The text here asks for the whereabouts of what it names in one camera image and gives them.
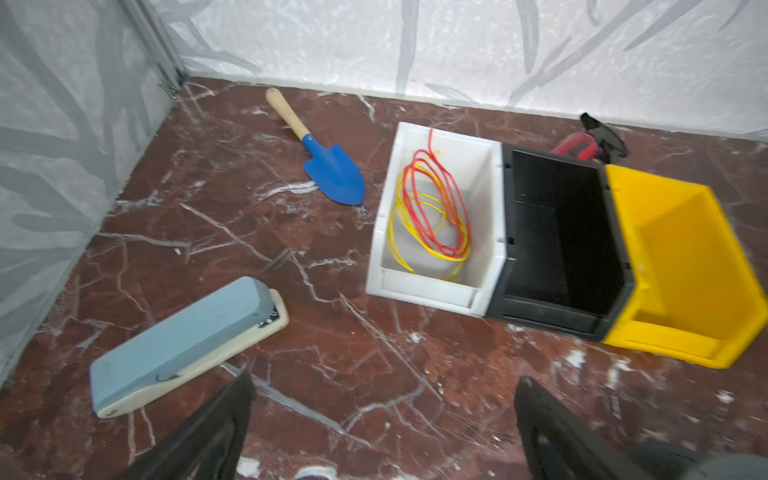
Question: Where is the white plastic bin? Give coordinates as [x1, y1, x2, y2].
[366, 122, 506, 317]

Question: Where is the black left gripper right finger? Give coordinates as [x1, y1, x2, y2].
[514, 376, 650, 479]

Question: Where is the yellow cable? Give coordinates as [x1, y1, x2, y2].
[386, 149, 472, 280]

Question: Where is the blue brush wooden handle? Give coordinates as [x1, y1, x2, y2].
[265, 87, 365, 206]

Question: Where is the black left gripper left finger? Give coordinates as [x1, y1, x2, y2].
[117, 371, 255, 479]

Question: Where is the black plastic bin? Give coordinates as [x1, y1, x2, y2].
[486, 144, 635, 342]

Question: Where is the yellow plastic bin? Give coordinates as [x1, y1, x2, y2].
[604, 165, 767, 369]

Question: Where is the aluminium frame profile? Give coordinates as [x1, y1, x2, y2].
[118, 0, 188, 99]

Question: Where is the grey perforated cable spool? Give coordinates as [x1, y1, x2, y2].
[627, 439, 767, 479]

